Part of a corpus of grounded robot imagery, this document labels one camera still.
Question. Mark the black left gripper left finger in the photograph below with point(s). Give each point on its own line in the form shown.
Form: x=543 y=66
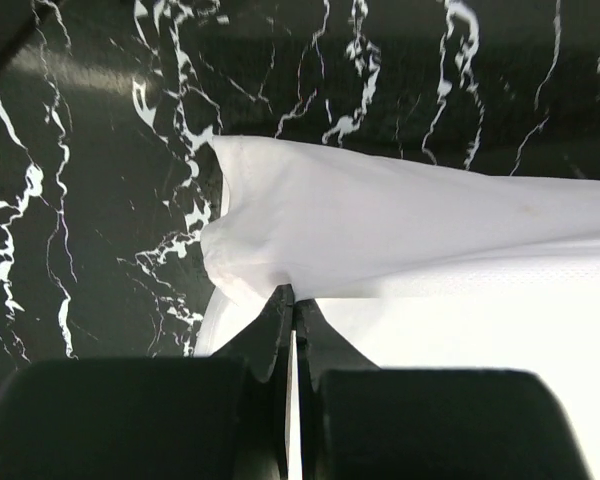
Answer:
x=262 y=340

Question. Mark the white t shirt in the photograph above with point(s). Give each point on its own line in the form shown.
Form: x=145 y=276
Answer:
x=416 y=265

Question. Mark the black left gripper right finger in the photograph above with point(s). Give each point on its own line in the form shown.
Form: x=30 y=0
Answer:
x=320 y=348

